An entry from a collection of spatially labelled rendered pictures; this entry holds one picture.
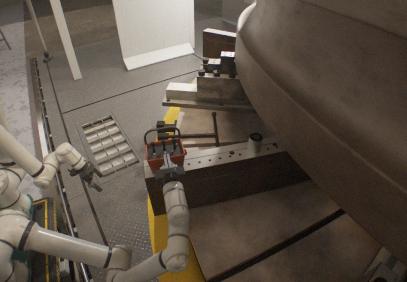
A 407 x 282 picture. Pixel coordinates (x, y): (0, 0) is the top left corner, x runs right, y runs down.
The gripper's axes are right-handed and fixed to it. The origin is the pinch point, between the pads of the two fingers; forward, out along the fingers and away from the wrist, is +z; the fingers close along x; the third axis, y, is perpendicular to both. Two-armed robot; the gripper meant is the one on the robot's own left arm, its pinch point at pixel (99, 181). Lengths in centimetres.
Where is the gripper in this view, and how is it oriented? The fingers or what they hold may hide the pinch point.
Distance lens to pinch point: 167.6
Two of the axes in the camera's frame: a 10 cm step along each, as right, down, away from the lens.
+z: 4.2, 7.0, 5.9
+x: -2.8, -5.2, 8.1
